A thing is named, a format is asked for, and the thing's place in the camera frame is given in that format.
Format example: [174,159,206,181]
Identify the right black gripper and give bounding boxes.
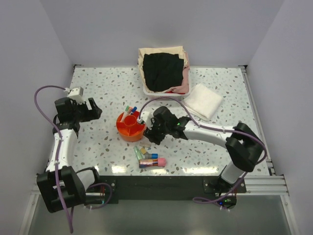
[143,116,170,145]

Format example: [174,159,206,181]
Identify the small beige eraser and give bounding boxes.
[139,143,151,148]

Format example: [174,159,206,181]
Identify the orange round divided organizer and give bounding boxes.
[116,111,146,142]

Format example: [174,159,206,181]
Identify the green cap white marker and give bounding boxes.
[122,106,129,118]

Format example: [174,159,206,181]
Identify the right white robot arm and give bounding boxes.
[137,106,266,192]

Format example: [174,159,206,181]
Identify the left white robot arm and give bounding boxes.
[37,97,102,213]

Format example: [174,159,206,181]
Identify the grey blue cap marker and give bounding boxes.
[144,152,158,159]

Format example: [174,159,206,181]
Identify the green glue stick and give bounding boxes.
[134,146,143,161]

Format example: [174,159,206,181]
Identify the pink cap tube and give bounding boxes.
[157,158,167,167]

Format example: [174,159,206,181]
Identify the colourful crayon pack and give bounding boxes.
[139,159,158,168]

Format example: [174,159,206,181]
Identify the white plastic basket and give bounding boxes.
[139,72,191,100]

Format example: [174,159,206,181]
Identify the pink folded cloth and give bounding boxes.
[170,52,190,94]

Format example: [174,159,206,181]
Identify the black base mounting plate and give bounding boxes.
[73,175,238,205]

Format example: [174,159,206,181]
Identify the white folded towel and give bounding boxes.
[183,84,223,121]

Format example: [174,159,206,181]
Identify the black folded cloth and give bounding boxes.
[142,52,184,92]

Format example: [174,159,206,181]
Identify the beige folded cloth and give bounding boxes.
[137,46,190,74]

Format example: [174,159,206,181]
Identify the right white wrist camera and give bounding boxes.
[137,111,154,129]

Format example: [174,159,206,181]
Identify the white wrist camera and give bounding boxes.
[65,87,85,104]
[137,111,154,129]

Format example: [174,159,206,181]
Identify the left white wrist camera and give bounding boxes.
[65,87,85,104]

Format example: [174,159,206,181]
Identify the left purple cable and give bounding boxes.
[34,85,113,234]

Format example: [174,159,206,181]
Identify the purple cable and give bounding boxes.
[138,96,267,212]
[34,85,113,234]

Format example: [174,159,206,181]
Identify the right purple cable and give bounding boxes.
[138,96,267,212]

